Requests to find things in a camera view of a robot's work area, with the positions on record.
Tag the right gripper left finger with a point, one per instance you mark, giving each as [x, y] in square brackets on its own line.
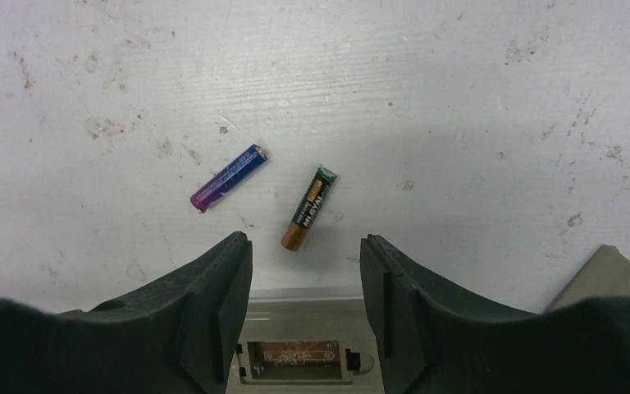
[176, 334]

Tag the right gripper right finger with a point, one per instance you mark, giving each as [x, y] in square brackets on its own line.
[434, 336]

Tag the white grey remote control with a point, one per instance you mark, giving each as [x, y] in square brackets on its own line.
[313, 346]

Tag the green copper AAA battery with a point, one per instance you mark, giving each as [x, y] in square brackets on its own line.
[308, 209]

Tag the grey battery cover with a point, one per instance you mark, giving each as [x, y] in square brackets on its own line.
[606, 273]

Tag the blue purple AAA battery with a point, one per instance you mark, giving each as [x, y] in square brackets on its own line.
[229, 177]

